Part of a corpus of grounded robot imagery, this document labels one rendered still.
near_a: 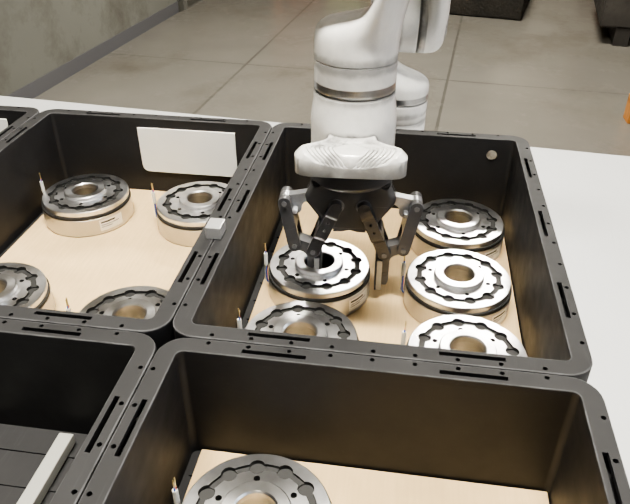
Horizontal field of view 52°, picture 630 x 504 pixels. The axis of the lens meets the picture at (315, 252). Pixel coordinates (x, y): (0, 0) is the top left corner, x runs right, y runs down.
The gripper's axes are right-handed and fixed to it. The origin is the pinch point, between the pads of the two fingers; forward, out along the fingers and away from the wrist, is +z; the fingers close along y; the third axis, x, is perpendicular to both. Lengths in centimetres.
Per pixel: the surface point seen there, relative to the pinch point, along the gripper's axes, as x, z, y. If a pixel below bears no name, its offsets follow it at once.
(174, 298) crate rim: 15.2, -7.3, 13.0
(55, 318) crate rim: 18.3, -7.3, 21.2
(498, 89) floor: -300, 83, -73
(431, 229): -8.4, -0.4, -9.0
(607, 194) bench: -48, 15, -43
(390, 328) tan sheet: 5.5, 2.5, -4.4
